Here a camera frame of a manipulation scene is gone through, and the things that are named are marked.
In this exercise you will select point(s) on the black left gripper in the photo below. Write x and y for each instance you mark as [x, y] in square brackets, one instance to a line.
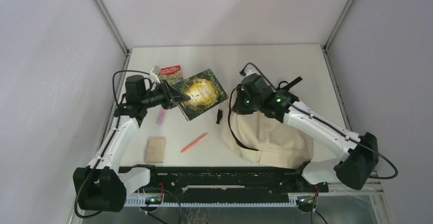
[171, 96]

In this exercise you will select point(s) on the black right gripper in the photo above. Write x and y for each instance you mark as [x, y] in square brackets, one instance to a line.
[239, 106]

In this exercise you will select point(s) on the red comic book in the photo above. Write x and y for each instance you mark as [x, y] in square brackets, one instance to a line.
[171, 74]

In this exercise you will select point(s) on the green yellow book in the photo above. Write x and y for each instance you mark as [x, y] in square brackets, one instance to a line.
[205, 92]

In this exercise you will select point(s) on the cream canvas student bag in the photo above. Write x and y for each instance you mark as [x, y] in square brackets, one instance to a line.
[262, 140]

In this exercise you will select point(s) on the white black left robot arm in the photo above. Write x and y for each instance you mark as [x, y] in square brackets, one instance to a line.
[100, 187]

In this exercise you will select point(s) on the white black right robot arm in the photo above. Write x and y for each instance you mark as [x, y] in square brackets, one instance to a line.
[355, 156]

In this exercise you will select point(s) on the pink highlighter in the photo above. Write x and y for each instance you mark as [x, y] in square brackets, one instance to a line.
[161, 116]

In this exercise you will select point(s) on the orange pen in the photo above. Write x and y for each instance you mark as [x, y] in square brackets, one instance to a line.
[196, 141]

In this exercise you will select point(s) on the tan small wallet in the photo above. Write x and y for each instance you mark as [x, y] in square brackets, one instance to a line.
[155, 151]

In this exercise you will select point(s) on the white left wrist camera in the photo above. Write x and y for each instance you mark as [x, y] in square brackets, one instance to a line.
[154, 74]

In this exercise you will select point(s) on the aluminium frame right post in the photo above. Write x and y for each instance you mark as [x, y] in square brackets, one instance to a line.
[340, 20]

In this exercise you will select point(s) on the aluminium frame post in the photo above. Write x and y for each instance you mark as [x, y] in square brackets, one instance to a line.
[340, 20]
[111, 25]

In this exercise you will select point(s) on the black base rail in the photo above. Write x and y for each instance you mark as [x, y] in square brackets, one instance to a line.
[218, 186]

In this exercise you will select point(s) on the aluminium frame left post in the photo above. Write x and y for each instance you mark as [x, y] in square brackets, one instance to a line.
[111, 25]

